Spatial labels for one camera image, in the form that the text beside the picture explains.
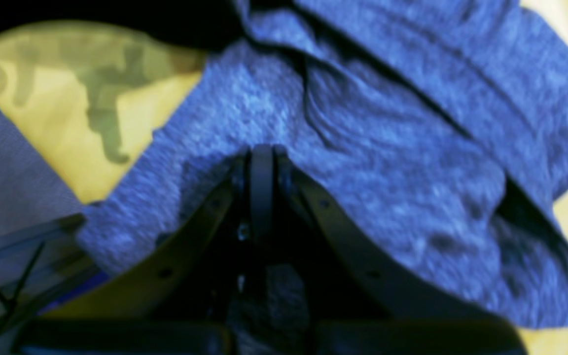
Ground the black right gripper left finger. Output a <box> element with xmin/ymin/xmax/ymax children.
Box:
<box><xmin>15</xmin><ymin>145</ymin><xmax>265</xmax><ymax>355</ymax></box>

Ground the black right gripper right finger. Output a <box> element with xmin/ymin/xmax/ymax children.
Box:
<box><xmin>263</xmin><ymin>144</ymin><xmax>527</xmax><ymax>355</ymax></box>

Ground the grey long sleeve shirt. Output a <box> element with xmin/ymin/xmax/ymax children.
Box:
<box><xmin>76</xmin><ymin>0</ymin><xmax>568</xmax><ymax>328</ymax></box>

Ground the yellow table cloth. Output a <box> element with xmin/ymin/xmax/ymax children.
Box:
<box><xmin>0</xmin><ymin>22</ymin><xmax>568</xmax><ymax>355</ymax></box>

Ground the aluminium table frame rail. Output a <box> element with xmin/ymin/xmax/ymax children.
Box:
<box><xmin>0</xmin><ymin>214</ymin><xmax>100</xmax><ymax>336</ymax></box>

